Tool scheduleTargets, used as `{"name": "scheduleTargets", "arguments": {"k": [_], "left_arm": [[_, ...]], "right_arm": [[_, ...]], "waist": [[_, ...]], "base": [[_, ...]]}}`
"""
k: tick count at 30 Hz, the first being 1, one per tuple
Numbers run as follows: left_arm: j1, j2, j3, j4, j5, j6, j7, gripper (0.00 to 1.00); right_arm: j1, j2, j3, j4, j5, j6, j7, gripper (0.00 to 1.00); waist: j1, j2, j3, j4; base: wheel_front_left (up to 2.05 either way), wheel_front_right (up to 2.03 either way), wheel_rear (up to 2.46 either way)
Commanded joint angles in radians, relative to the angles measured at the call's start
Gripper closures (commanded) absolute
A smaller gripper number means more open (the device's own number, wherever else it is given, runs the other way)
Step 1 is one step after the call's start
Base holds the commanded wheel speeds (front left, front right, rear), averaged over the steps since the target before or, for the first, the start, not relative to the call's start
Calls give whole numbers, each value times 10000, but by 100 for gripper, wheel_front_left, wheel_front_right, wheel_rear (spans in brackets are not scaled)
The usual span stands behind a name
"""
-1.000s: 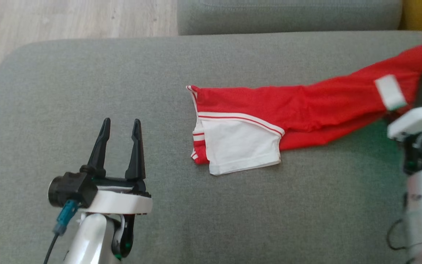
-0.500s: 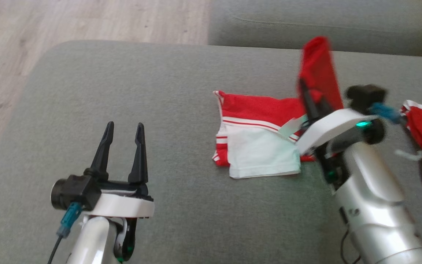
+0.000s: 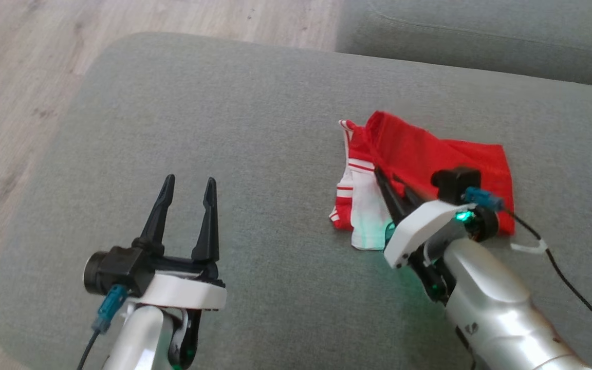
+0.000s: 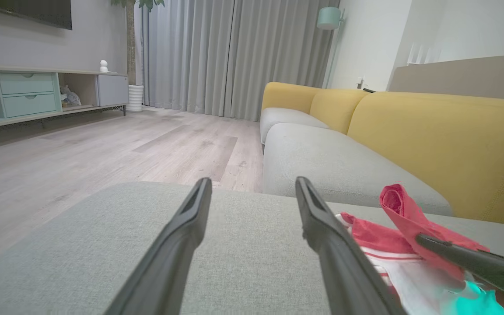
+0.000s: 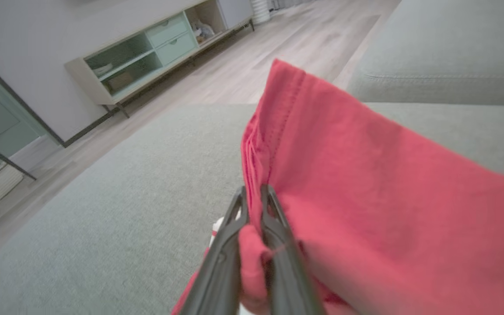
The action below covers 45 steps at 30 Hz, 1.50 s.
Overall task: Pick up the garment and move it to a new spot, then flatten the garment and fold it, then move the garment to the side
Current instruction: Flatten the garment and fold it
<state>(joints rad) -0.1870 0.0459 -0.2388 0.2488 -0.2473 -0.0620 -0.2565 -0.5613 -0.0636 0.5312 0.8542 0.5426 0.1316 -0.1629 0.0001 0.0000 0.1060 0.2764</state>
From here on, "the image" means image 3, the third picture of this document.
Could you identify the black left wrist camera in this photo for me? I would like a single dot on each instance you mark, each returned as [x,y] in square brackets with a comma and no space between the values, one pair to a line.
[121,267]

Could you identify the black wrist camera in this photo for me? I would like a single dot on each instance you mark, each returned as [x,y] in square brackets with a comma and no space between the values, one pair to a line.
[455,182]
[121,267]

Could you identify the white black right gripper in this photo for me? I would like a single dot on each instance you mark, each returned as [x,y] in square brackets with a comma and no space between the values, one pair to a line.
[419,226]

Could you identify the grey sofa back cushion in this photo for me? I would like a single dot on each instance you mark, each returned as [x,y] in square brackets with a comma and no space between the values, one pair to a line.
[481,36]

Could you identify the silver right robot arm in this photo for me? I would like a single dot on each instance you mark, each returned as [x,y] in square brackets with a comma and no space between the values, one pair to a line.
[486,308]

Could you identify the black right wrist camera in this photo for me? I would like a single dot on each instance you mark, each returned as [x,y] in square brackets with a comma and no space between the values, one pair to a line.
[455,182]

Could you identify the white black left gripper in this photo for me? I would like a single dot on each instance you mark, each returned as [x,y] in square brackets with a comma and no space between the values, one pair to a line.
[183,293]

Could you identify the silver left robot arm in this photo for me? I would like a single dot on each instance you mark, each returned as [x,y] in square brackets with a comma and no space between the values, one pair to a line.
[139,339]

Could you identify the red white basketball jersey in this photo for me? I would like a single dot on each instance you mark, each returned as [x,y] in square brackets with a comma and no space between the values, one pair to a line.
[409,149]

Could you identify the grey sofa seat cushion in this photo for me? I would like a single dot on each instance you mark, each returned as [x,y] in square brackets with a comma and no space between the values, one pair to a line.
[224,128]

